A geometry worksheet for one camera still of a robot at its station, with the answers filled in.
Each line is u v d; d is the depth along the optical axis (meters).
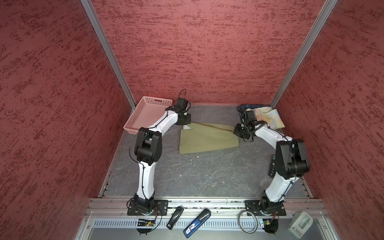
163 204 0.76
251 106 1.13
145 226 0.72
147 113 1.14
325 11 0.72
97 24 0.77
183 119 0.86
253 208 0.74
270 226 0.69
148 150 0.55
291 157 0.54
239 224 0.70
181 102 0.80
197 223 0.67
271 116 1.07
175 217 0.69
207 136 1.00
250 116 0.77
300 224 0.68
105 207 0.76
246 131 0.71
